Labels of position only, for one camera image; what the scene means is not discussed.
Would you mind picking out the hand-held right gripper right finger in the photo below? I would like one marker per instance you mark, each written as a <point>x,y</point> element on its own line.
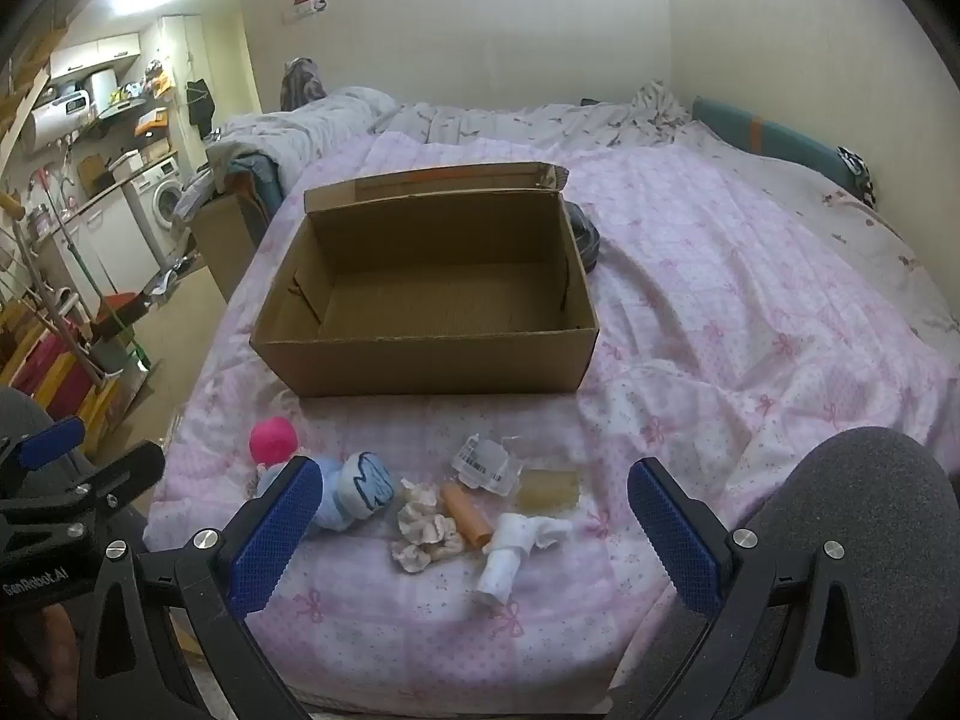
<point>679,540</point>

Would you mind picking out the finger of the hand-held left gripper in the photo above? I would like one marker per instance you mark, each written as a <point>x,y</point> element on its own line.
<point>49,441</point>
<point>124,474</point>

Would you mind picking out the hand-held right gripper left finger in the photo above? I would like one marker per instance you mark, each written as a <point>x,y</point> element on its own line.
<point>274,532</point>

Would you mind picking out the light blue plush toy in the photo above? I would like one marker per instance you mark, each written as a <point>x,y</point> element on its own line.
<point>335,499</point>

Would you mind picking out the pink plush ball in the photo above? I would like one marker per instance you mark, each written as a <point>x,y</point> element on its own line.
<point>274,441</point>

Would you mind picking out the white and blue sock ball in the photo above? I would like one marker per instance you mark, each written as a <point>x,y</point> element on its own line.
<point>367,484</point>

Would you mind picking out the pale ruffled scrunchie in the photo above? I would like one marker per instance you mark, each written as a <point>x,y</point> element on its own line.
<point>424,532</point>

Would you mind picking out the white fluffy sock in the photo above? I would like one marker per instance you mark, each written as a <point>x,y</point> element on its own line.
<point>510,547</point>

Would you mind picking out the brown cardboard box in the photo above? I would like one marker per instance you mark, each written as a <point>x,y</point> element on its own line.
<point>420,360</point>

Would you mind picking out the yellow wooden rack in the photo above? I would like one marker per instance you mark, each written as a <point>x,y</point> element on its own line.
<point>101,397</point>

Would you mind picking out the red storage box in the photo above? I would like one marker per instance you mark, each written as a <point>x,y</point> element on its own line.
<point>49,371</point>

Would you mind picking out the orange tube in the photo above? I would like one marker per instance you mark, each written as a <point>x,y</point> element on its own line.
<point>465,514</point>

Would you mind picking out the clear plastic packet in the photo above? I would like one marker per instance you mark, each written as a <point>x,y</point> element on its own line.
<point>487,461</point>

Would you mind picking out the pink bow-print blanket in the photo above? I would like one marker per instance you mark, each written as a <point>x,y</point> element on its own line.
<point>750,300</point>

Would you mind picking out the brown bedside box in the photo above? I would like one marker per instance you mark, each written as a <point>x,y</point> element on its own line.
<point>225,240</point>

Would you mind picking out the white washing machine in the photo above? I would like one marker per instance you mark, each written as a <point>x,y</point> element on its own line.
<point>161,199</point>

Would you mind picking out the dark grey striped cloth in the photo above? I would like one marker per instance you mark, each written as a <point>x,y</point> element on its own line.
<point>585,236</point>

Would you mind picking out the white water heater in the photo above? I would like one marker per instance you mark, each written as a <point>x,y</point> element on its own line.
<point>60,120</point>

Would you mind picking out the white printed bed sheet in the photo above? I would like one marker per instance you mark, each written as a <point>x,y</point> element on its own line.
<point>892,247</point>

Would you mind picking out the black hanging garment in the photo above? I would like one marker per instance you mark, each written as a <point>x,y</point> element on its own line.
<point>199,101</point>

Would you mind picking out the grey printed quilt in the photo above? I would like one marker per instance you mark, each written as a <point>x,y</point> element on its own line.
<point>315,127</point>

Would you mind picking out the black and white patterned cloth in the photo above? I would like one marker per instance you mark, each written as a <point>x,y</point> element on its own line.
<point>859,172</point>

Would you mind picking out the teal mat with orange band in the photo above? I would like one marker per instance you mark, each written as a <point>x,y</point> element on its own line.
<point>780,139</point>

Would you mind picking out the grey patterned hanging garment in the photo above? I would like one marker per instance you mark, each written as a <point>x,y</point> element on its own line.
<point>302,82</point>

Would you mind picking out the white wall cabinet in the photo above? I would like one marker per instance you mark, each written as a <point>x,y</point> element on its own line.
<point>97,54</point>

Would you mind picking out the white wall fixture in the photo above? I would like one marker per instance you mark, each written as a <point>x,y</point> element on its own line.
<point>304,7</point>

